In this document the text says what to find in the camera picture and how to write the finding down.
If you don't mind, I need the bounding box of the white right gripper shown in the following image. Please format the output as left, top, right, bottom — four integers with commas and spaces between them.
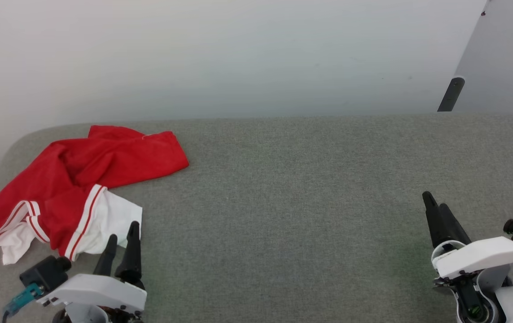
422, 192, 513, 323

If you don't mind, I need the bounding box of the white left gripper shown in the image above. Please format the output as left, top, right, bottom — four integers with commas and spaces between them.
36, 221, 148, 323

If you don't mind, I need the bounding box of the light grey door panel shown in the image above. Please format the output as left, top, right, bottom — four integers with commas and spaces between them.
453, 0, 513, 115

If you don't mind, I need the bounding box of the teal left camera cable plug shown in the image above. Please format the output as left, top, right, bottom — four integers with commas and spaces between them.
2, 283, 44, 320

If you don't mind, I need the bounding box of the grey fabric sofa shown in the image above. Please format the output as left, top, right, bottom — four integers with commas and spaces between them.
0, 113, 513, 323

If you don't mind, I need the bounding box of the red and white basketball jersey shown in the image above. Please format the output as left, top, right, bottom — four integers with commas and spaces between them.
0, 125, 189, 265

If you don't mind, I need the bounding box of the black cylindrical post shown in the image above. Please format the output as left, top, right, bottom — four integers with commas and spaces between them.
437, 77, 466, 113

